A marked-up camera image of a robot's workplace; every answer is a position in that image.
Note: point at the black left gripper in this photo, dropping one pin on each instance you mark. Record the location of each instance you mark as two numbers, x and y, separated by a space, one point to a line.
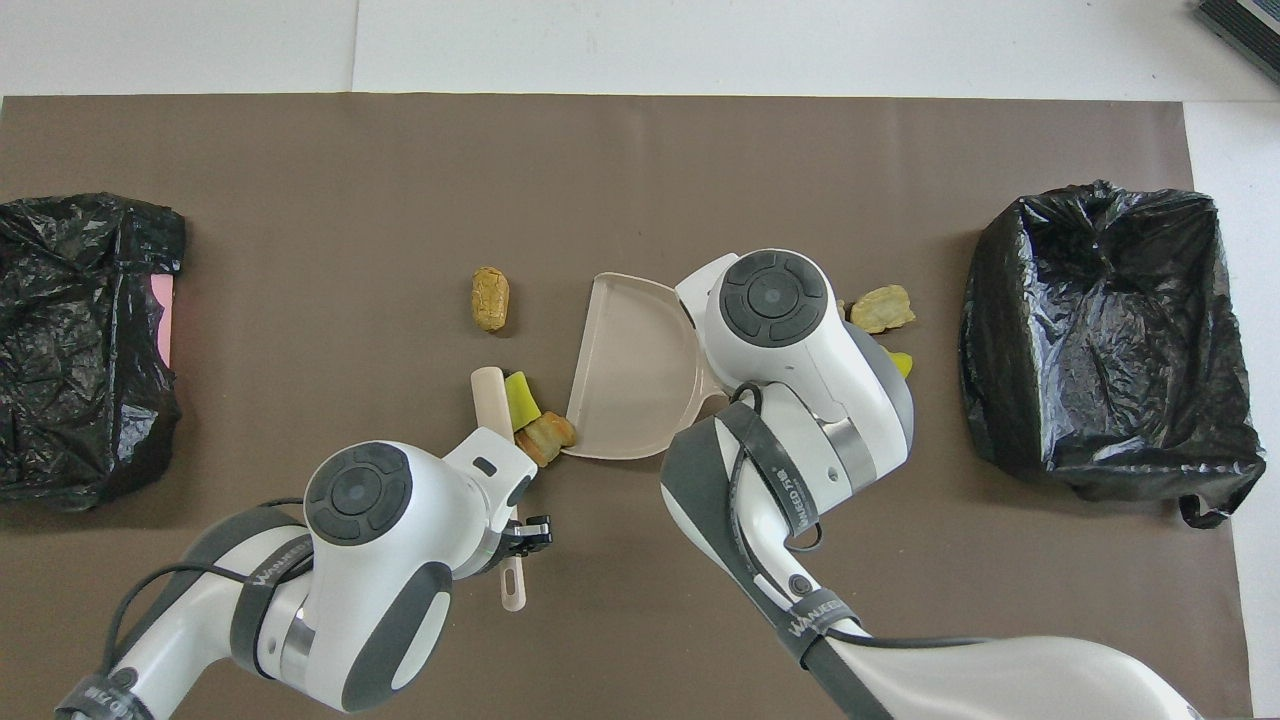
512 552

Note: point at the orange toy croissant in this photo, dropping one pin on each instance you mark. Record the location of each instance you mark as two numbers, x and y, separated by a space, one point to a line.
548 437

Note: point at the small yellow sponge piece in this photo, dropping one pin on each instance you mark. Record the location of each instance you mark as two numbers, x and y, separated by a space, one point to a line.
521 400

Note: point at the beige hand brush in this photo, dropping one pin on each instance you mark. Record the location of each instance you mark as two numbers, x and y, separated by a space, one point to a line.
491 400

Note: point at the beige plastic dustpan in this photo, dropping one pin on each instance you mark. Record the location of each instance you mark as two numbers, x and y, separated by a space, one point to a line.
630 380

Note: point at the brown toy bread loaf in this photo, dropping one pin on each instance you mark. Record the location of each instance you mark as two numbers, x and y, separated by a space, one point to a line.
490 300

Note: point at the yellow sponge wedge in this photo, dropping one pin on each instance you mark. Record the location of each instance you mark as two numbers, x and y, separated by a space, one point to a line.
900 363

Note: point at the beige foam chunk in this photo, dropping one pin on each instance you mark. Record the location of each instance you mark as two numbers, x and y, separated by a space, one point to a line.
882 308

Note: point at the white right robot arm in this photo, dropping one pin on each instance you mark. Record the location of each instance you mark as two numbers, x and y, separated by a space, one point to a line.
770 300

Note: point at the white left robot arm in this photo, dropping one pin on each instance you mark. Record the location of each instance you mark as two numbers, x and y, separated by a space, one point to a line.
360 500

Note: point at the pink plastic bin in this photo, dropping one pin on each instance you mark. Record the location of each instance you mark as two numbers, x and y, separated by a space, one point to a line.
164 320

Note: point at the black trash bag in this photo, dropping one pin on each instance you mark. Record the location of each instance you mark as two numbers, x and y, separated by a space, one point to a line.
70 350

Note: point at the black bag lined bin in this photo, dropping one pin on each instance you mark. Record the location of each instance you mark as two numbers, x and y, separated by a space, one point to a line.
1110 340

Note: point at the brown table mat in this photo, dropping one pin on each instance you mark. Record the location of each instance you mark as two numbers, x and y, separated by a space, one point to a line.
300 200

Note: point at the dark ribbed device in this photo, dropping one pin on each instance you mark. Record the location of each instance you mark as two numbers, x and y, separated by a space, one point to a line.
1245 30

